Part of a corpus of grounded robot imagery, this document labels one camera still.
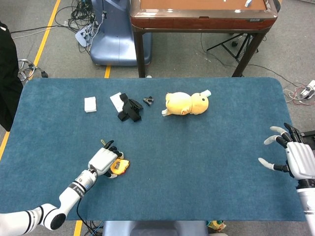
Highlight blue-grey robot torso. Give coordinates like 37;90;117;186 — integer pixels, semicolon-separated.
102;220;210;236

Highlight black tripod stand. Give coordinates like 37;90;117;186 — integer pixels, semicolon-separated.
206;33;259;63

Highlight yellow plush toy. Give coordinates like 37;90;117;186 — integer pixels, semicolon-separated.
161;89;212;118

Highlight small white box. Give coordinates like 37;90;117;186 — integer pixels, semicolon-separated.
84;96;97;114

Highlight brown mahjong table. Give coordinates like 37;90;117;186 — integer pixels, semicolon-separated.
129;0;279;78

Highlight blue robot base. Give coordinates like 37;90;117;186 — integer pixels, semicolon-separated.
90;0;153;66

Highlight tangled floor cables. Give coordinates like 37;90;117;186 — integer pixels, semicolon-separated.
55;0;99;54

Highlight blue table carpet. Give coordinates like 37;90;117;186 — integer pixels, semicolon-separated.
0;77;307;222

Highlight yellow tape measure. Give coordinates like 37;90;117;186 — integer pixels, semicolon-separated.
100;139;130;176

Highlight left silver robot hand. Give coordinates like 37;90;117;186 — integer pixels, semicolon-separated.
88;140;125;179

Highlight grey floor power strip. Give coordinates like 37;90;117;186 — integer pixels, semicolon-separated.
75;24;95;47

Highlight yellow printed packet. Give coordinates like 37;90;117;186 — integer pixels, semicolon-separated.
206;220;228;232

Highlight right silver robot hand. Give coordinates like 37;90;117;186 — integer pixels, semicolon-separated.
257;122;315;181

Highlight black strap bundle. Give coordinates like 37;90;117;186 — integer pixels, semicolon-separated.
117;92;144;122

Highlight chrome chair base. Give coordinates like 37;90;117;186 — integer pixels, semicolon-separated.
17;59;49;82

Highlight red and white cables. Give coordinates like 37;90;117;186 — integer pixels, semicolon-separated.
283;83;315;106

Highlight black hanging garment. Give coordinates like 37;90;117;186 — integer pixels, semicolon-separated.
0;21;24;132

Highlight white power strip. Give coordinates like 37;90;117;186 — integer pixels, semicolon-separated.
300;80;315;100

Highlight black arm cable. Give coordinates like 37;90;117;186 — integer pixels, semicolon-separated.
75;198;104;236

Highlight white paper card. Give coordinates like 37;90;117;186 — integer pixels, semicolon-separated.
109;92;124;112

